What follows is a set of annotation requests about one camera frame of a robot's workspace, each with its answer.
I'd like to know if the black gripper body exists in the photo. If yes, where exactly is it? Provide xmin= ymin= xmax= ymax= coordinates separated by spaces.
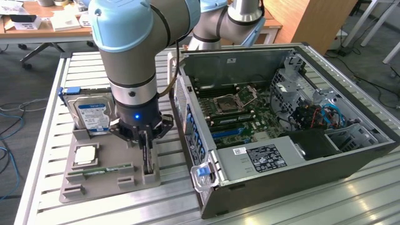
xmin=109 ymin=98 xmax=175 ymax=143

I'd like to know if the green NVIDIA graphics card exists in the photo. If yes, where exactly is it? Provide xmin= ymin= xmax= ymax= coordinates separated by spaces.
xmin=139 ymin=130 xmax=156 ymax=176

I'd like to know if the hard disk in blue caddy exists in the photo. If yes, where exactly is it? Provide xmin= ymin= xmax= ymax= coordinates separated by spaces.
xmin=59 ymin=87 xmax=117 ymax=136

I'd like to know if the grey parts rack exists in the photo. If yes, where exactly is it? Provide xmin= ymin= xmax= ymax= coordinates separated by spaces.
xmin=59 ymin=121 xmax=161 ymax=204

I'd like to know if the silver CPU chip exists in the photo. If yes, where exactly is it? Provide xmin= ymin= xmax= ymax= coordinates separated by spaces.
xmin=73 ymin=145 xmax=99 ymax=165

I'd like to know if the green RAM stick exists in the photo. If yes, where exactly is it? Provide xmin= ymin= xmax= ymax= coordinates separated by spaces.
xmin=68 ymin=163 xmax=132 ymax=176
xmin=215 ymin=114 xmax=255 ymax=124

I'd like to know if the CPU socket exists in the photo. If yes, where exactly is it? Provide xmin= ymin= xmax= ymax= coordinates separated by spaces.
xmin=212 ymin=95 xmax=241 ymax=113

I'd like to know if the blue expansion slot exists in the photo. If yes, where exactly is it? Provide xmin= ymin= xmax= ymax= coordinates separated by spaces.
xmin=212 ymin=127 xmax=247 ymax=139

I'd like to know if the metal socket cover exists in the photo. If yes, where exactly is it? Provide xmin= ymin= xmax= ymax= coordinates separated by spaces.
xmin=236 ymin=85 xmax=260 ymax=100

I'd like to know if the grey power supply unit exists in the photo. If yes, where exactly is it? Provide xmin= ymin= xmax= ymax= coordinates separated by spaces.
xmin=215 ymin=137 xmax=305 ymax=182

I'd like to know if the white labelled box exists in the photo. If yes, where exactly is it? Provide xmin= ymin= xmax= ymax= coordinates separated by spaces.
xmin=80 ymin=13 xmax=93 ymax=28

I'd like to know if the white cardboard box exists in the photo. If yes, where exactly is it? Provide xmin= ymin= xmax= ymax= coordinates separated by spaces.
xmin=51 ymin=16 xmax=81 ymax=32

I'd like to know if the wooden desk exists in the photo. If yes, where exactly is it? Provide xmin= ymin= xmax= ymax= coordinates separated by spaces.
xmin=0 ymin=0 xmax=284 ymax=70

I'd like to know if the perforated metal disk bay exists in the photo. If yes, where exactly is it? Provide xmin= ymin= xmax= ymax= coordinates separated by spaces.
xmin=269 ymin=67 xmax=341 ymax=118

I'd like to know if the black and white box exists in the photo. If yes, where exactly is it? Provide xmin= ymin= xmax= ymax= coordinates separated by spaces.
xmin=9 ymin=14 xmax=41 ymax=30

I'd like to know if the black open PC case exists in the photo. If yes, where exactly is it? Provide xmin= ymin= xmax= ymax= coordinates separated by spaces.
xmin=167 ymin=45 xmax=400 ymax=220

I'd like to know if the printed paper sheet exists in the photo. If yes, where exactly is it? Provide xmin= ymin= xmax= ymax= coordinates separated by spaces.
xmin=0 ymin=4 xmax=27 ymax=15

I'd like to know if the small metal disk bay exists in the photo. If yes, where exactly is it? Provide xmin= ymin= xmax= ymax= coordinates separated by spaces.
xmin=324 ymin=123 xmax=380 ymax=153

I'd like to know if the wooden cabinet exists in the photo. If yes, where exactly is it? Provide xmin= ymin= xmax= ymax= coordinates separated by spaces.
xmin=264 ymin=0 xmax=359 ymax=54

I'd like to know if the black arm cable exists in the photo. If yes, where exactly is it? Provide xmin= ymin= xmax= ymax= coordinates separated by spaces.
xmin=156 ymin=38 xmax=183 ymax=97

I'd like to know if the blue data wire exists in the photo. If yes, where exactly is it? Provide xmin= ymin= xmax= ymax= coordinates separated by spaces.
xmin=320 ymin=104 xmax=345 ymax=129

